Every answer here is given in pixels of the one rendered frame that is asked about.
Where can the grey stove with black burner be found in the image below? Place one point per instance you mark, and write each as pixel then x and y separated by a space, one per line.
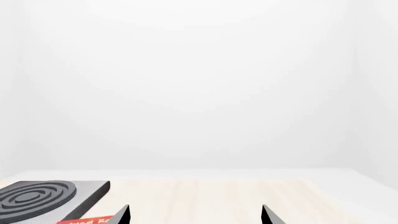
pixel 46 198

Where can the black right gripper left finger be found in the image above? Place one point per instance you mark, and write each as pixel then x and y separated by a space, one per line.
pixel 122 216

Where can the red box with white print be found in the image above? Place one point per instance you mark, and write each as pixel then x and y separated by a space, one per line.
pixel 87 220

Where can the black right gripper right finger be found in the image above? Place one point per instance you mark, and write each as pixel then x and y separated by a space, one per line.
pixel 270 217

